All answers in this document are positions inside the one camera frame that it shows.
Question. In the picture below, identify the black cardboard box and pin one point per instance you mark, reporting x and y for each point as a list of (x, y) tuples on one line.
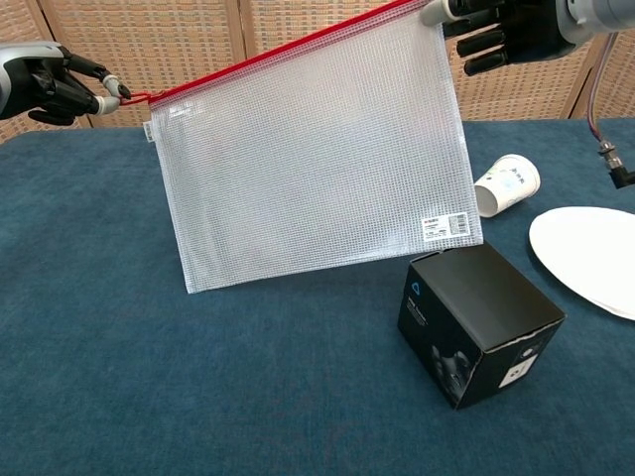
[(476, 302)]

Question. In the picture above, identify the white paper cup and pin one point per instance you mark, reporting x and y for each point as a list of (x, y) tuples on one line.
[(511, 183)]

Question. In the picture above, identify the clear mesh zipper pouch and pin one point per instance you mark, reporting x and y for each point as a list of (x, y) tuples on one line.
[(317, 163)]

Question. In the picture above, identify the blue table cloth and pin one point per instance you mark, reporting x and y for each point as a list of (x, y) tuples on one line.
[(198, 372)]

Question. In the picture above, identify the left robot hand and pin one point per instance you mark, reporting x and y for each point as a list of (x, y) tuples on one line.
[(44, 84)]

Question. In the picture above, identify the white paper plate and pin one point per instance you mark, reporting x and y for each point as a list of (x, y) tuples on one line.
[(585, 248)]

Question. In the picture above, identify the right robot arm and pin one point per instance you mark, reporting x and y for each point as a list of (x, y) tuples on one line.
[(615, 15)]

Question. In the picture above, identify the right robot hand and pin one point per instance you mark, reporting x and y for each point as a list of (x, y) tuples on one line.
[(536, 30)]

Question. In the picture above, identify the woven wooden folding screen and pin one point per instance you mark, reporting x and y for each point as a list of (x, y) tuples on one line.
[(198, 39)]

